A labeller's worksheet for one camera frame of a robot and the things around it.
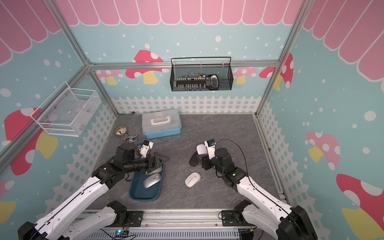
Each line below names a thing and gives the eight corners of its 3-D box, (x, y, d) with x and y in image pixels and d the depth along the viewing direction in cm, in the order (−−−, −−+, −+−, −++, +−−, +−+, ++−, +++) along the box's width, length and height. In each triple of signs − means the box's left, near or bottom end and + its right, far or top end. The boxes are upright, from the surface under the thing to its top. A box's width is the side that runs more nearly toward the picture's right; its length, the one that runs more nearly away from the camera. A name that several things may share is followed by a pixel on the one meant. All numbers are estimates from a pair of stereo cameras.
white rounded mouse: (189, 189, 85) (189, 188, 83) (182, 181, 88) (182, 179, 86) (202, 179, 89) (202, 177, 87) (196, 171, 92) (196, 169, 90)
